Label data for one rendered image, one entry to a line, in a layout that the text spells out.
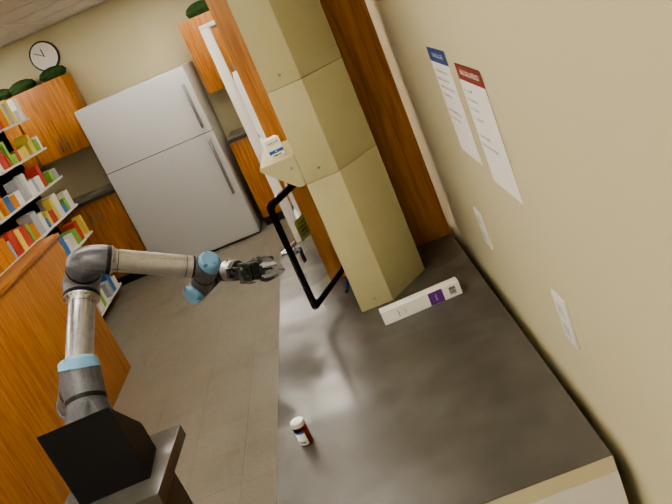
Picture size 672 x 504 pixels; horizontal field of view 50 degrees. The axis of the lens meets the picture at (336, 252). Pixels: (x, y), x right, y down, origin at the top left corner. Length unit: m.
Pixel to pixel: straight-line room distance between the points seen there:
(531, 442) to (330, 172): 1.06
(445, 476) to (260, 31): 1.32
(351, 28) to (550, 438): 1.54
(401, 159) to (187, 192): 4.89
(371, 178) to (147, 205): 5.26
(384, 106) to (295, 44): 0.52
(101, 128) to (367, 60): 5.05
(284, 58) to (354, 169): 0.40
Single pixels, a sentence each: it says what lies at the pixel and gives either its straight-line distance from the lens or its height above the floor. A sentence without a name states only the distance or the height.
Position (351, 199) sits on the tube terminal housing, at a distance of 2.25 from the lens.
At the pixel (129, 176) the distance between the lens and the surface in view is 7.39.
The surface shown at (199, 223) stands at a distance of 7.40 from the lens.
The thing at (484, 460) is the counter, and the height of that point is 0.94.
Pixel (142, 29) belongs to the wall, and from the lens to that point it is 7.87.
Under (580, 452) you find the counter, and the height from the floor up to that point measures 0.94.
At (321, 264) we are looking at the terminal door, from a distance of 2.49.
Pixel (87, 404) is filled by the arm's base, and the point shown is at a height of 1.17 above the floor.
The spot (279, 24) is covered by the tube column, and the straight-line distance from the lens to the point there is 2.17.
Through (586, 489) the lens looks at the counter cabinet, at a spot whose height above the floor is 0.89.
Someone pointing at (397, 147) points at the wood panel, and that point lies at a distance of 2.61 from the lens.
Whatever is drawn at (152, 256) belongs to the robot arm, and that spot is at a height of 1.37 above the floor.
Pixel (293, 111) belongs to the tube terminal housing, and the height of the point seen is 1.63.
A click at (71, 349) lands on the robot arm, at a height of 1.25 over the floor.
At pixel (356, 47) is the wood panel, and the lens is 2.55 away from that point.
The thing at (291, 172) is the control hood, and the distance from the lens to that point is 2.22.
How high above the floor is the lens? 1.91
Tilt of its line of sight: 19 degrees down
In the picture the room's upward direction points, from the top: 23 degrees counter-clockwise
